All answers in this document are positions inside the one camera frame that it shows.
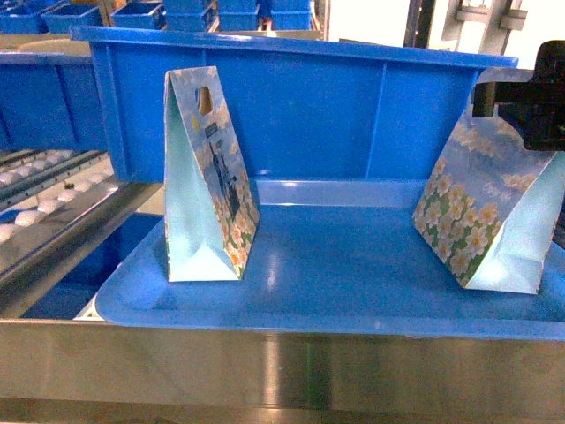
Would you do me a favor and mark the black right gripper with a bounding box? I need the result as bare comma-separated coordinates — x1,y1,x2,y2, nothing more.
472,41,564,151

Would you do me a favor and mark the flower gift bag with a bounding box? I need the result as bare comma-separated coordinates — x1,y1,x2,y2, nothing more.
411,66,565,295
164,66,260,282

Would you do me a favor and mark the roller conveyor track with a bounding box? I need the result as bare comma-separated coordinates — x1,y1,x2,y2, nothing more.
0,148,120,266

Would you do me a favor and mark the large blue plastic crate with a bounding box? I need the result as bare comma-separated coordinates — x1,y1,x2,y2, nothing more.
71,26,517,183

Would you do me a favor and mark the blue plastic tray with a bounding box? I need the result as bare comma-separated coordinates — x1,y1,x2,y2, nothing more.
96,180,564,341

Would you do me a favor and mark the blue crate at left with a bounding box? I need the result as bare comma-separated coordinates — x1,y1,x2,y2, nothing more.
1,53,107,151

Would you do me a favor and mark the stainless steel rack rail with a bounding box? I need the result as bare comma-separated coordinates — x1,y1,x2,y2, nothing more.
1,320,564,419

